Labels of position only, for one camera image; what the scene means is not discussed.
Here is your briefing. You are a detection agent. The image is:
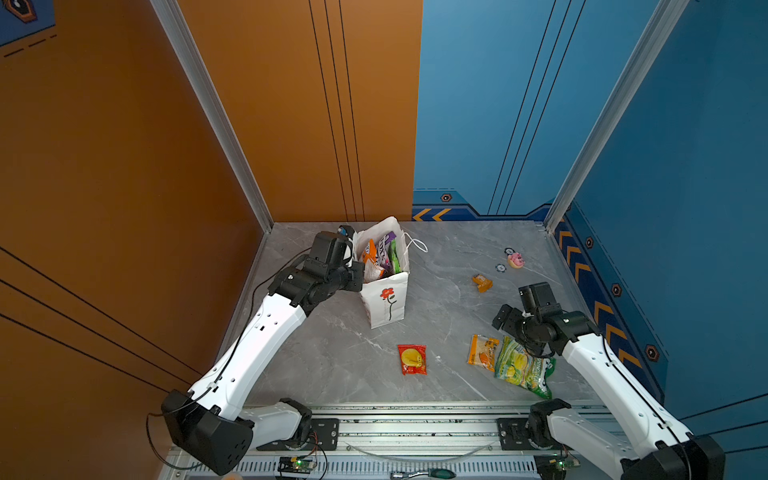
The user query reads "green handled screwdriver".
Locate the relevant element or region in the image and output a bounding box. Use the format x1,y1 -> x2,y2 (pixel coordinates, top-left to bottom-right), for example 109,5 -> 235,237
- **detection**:
389,468 -> 456,480

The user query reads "long orange snack packet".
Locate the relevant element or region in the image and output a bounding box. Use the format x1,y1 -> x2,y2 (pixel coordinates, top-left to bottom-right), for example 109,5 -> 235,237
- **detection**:
362,240 -> 386,283

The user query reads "left green circuit board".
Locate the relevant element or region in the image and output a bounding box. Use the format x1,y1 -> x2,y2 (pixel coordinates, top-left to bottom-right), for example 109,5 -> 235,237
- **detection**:
276,456 -> 322,479

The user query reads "right aluminium corner post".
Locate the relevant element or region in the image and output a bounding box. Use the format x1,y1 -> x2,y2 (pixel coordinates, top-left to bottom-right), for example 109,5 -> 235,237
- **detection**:
543,0 -> 689,234

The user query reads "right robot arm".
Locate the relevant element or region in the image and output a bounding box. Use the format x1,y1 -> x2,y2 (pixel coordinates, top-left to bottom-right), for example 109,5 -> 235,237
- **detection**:
492,282 -> 726,479

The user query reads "left aluminium corner post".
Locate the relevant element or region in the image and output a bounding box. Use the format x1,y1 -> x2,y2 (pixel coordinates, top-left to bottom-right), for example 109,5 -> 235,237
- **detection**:
150,0 -> 274,234

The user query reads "green Lays chips bag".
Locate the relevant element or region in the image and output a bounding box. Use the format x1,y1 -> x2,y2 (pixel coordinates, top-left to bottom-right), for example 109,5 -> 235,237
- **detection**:
388,240 -> 403,274

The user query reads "Fox's berries candy bag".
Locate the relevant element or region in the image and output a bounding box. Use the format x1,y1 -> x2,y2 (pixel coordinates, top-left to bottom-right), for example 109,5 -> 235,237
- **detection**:
377,231 -> 397,275

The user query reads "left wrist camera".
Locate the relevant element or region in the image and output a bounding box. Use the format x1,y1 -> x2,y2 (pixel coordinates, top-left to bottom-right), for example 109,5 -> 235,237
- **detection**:
338,225 -> 355,240

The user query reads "white paper bag with flower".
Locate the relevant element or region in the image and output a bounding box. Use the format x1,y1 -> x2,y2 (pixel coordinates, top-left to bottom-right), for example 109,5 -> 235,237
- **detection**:
353,216 -> 429,329

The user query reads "green yellow snack bag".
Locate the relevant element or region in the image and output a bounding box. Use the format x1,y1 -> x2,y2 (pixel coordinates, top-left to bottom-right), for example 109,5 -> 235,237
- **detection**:
494,337 -> 556,400

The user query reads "aluminium rail frame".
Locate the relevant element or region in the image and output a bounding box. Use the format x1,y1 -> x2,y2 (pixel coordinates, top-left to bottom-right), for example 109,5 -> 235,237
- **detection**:
157,400 -> 688,480

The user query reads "tiny orange candy packet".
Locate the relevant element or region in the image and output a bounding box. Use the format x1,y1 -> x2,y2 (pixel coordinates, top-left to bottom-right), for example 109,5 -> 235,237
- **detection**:
472,274 -> 493,293

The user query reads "right circuit board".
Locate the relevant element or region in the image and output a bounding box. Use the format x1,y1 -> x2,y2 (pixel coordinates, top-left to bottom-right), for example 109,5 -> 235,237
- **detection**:
534,456 -> 581,480

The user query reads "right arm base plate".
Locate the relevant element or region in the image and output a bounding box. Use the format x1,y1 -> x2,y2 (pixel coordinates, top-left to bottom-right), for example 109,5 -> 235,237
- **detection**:
496,417 -> 576,454

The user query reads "aluminium corner post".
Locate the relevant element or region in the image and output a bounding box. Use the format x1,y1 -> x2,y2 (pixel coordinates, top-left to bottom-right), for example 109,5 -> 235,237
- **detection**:
150,0 -> 274,234
543,0 -> 689,234

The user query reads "red yellow snack packet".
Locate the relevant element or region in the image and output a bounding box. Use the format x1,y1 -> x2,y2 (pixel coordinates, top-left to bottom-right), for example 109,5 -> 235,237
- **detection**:
398,344 -> 427,375

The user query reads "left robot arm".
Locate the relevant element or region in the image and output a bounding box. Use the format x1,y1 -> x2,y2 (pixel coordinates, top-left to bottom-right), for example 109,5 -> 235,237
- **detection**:
159,225 -> 364,475

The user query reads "pink toy keychain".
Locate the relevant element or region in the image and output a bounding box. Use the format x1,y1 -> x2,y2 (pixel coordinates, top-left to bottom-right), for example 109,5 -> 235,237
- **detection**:
495,247 -> 525,273

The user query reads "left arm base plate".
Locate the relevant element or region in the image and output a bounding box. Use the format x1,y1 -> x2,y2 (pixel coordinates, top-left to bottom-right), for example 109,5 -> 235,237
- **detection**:
256,417 -> 341,452

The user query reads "small orange snack packet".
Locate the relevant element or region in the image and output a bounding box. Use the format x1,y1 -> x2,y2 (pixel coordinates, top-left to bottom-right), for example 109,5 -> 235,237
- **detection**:
467,334 -> 501,372

